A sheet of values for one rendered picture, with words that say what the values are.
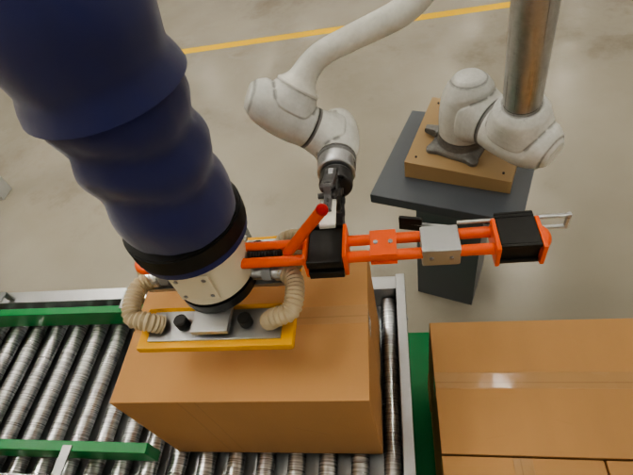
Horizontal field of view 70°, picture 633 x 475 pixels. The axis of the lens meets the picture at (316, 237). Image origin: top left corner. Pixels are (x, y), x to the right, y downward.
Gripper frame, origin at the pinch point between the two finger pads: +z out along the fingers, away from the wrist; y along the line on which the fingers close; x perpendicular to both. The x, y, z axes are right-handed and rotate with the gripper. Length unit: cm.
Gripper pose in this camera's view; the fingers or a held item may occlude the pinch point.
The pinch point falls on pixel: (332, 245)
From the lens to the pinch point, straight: 89.2
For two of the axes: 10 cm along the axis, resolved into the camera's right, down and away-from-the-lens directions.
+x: -9.8, 0.7, 1.7
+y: 1.8, 6.4, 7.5
